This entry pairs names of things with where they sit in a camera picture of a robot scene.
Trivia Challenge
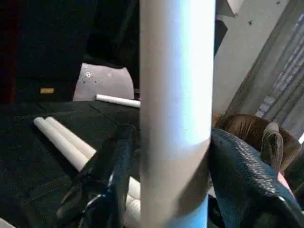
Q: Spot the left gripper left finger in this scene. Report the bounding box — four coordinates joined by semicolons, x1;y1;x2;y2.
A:
57;123;143;228

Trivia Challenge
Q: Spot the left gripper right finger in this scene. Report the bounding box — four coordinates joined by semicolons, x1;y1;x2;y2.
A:
209;129;304;228

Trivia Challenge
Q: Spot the white plastic table leg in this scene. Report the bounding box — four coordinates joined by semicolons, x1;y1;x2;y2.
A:
33;117;141;228
139;0;217;228
45;116;141;199
95;94;141;109

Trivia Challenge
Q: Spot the brown leather seat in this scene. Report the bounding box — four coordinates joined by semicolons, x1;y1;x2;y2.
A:
212;114;302;176

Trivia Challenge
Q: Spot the black quilted mat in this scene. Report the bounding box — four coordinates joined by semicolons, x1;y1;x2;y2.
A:
0;99;143;228

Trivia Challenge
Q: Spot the pale panel with holes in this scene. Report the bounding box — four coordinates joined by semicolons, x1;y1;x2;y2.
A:
72;62;134;102

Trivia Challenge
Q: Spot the pale striped curtain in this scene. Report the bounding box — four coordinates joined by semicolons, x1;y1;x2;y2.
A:
225;14;304;143

